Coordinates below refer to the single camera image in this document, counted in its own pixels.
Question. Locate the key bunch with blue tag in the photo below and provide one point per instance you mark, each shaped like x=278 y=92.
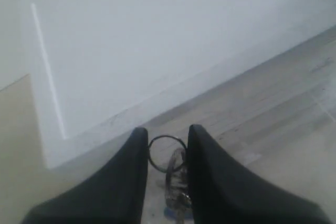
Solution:
x=177 y=198

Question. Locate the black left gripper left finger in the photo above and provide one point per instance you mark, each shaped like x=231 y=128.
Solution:
x=114 y=194

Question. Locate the white translucent drawer cabinet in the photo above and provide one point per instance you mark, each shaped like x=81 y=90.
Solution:
x=99 y=68

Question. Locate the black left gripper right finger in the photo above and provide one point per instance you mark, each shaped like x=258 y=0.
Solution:
x=222 y=190

